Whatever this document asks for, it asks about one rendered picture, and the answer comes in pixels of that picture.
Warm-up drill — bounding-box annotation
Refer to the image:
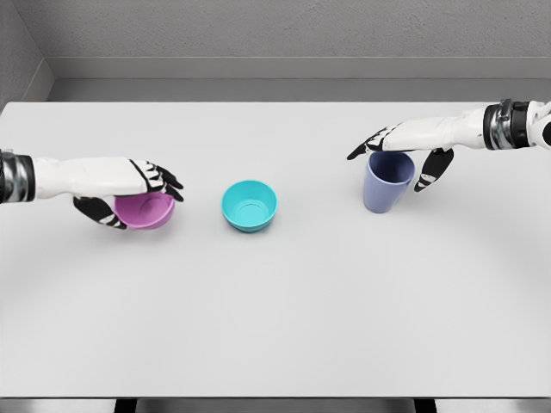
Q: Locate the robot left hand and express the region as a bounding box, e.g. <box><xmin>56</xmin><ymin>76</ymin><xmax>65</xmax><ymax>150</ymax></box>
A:
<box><xmin>71</xmin><ymin>157</ymin><xmax>185</xmax><ymax>231</ymax></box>

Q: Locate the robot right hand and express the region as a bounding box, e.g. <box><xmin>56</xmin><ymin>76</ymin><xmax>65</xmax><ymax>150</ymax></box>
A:
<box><xmin>346</xmin><ymin>120</ymin><xmax>455</xmax><ymax>194</ymax></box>

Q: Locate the turquoise bowl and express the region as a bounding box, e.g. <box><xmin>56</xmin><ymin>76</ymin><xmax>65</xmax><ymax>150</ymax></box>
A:
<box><xmin>220</xmin><ymin>180</ymin><xmax>279</xmax><ymax>235</ymax></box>

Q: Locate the lavender blue cup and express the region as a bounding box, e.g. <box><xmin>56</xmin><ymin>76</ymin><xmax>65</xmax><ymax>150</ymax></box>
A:
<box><xmin>362</xmin><ymin>151</ymin><xmax>416</xmax><ymax>214</ymax></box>

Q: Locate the pink bowl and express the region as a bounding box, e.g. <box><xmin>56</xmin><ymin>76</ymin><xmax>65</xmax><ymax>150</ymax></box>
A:
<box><xmin>113</xmin><ymin>191</ymin><xmax>176</xmax><ymax>231</ymax></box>

